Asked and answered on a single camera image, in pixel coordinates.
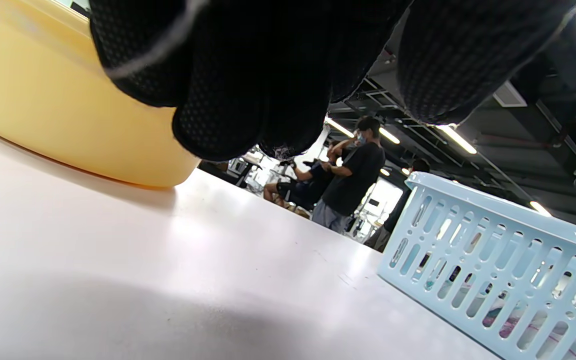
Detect light blue plastic basket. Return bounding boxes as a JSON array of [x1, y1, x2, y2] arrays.
[[378, 171, 576, 360]]

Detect rows of long ceiling lights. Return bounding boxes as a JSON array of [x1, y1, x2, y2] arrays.
[[325, 0, 576, 218]]

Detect person's left hand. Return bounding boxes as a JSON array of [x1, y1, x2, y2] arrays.
[[88, 0, 576, 162]]

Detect white pink-trimmed sock pair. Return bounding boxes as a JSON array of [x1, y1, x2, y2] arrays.
[[483, 300, 576, 358]]

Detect yellow plastic basin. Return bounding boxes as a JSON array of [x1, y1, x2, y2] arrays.
[[0, 0, 203, 190]]

